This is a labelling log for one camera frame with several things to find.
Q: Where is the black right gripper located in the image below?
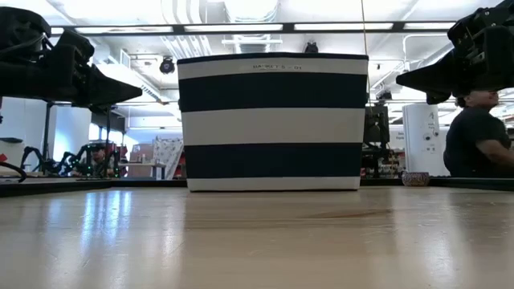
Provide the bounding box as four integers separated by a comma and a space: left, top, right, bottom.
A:
396, 2, 501, 106

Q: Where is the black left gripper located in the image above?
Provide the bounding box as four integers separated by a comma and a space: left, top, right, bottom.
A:
39, 30, 144, 115

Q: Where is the white cylindrical appliance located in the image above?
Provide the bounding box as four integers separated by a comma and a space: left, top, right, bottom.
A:
402, 103, 451, 177

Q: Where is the person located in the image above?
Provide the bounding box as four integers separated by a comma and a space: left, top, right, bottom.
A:
443, 90, 514, 179
90, 146, 107, 176

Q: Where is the brown cardboard box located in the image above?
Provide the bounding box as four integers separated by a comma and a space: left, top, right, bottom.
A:
128, 143, 155, 177

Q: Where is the white patterned board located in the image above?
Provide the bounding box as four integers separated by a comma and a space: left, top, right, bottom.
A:
152, 136, 186, 181

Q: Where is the small patterned bowl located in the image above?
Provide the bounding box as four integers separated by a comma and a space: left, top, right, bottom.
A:
401, 171, 431, 187

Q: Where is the navy white striped fabric basket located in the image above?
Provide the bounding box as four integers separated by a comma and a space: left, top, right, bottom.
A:
176, 51, 370, 193

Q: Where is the black metal stand frame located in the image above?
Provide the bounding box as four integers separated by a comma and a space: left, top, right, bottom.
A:
41, 100, 116, 178

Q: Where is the black aluminium frame rail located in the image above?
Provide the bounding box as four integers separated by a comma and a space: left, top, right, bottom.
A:
0, 176, 514, 198

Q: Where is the thin hanging cable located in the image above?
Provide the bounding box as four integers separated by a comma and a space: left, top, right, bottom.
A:
361, 0, 371, 105

